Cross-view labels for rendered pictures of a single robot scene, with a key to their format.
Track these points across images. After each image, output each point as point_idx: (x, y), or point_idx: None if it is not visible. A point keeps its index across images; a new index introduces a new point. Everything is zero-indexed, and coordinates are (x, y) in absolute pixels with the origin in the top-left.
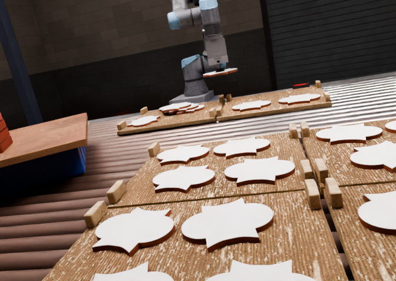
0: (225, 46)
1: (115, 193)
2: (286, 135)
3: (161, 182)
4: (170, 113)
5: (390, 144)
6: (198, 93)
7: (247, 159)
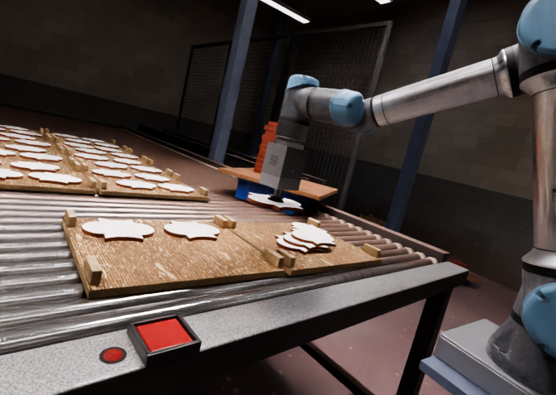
0: (265, 157)
1: (173, 174)
2: (107, 188)
3: (160, 176)
4: None
5: (31, 167)
6: (486, 346)
7: (122, 176)
